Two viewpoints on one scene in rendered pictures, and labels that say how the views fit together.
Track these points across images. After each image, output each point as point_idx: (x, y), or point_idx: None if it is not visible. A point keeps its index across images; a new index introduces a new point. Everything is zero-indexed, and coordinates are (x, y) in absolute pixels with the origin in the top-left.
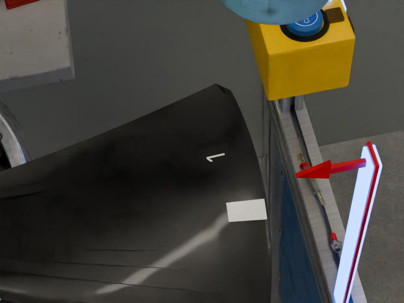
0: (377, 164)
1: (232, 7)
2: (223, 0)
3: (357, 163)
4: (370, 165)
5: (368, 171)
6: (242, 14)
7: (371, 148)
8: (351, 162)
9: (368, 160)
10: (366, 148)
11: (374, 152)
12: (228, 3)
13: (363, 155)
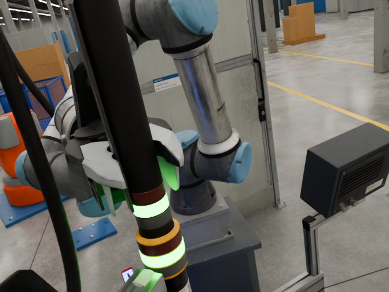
0: (130, 266)
1: (118, 204)
2: (115, 205)
3: (129, 274)
4: (130, 270)
5: (132, 272)
6: (120, 202)
7: (123, 270)
8: (129, 276)
9: (128, 271)
10: (123, 273)
11: (125, 269)
12: (117, 204)
13: (125, 276)
